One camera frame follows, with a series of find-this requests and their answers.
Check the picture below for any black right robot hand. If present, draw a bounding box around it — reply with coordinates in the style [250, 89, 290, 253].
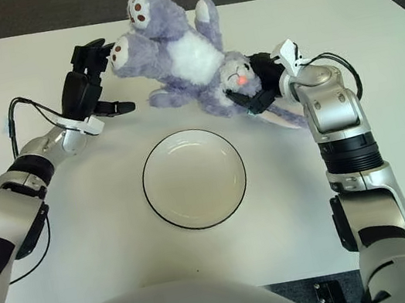
[220, 48, 292, 120]

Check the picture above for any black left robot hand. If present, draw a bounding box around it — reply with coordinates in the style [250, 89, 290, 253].
[51, 34, 138, 125]

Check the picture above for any purple plush bunny doll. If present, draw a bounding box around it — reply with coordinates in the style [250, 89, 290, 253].
[99, 0, 309, 160]

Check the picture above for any white plate with black rim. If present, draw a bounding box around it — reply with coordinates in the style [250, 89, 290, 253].
[134, 121, 256, 240]

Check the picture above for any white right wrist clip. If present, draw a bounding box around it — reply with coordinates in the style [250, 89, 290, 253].
[268, 36, 311, 80]

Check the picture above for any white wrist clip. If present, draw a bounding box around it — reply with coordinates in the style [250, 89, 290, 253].
[268, 36, 311, 80]
[51, 110, 107, 143]

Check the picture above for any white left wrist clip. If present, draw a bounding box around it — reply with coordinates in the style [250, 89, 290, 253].
[51, 110, 107, 143]

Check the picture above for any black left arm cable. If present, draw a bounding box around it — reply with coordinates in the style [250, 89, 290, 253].
[0, 90, 90, 286]

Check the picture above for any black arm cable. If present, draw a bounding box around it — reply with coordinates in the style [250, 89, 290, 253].
[303, 47, 366, 106]
[0, 90, 90, 286]

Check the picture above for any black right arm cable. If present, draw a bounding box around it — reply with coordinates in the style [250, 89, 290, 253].
[303, 47, 366, 106]

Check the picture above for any black metal bracket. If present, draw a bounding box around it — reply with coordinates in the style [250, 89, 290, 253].
[312, 278, 346, 303]

